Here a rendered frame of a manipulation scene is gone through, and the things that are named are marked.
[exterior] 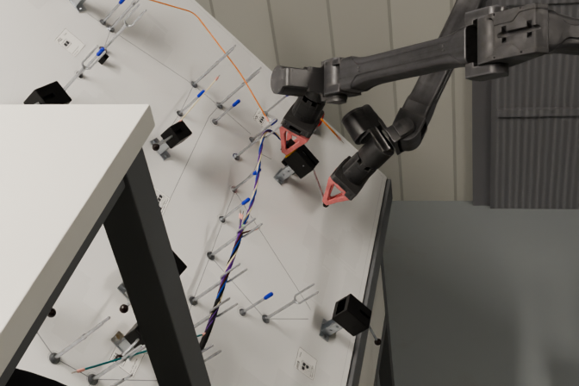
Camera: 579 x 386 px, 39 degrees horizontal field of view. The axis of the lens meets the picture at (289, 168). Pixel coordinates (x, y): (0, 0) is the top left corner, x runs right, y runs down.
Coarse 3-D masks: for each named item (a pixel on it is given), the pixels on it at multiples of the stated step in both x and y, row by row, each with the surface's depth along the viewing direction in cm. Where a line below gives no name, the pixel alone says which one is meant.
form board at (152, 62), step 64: (0, 0) 150; (64, 0) 162; (128, 0) 176; (192, 0) 193; (0, 64) 142; (64, 64) 153; (128, 64) 165; (192, 64) 180; (256, 64) 198; (192, 128) 169; (256, 128) 184; (320, 128) 203; (192, 192) 159; (320, 192) 188; (192, 256) 150; (256, 256) 162; (320, 256) 176; (64, 320) 124; (128, 320) 132; (192, 320) 142; (256, 320) 152; (320, 320) 165; (128, 384) 126; (256, 384) 144; (320, 384) 155
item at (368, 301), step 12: (384, 192) 209; (384, 204) 205; (384, 216) 202; (384, 228) 203; (384, 240) 203; (372, 252) 191; (372, 264) 188; (372, 276) 185; (372, 288) 185; (372, 300) 185; (360, 336) 171; (360, 348) 170; (360, 360) 170; (360, 372) 170; (348, 384) 161
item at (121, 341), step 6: (132, 330) 123; (138, 330) 123; (114, 336) 128; (120, 336) 129; (126, 336) 124; (132, 336) 124; (138, 336) 123; (114, 342) 128; (120, 342) 127; (126, 342) 127; (132, 342) 124; (138, 342) 124; (120, 348) 128; (126, 348) 127; (132, 348) 127; (120, 354) 121
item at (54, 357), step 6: (108, 318) 112; (102, 324) 111; (90, 330) 112; (84, 336) 113; (72, 342) 116; (78, 342) 115; (66, 348) 117; (54, 354) 119; (60, 354) 118; (54, 360) 119
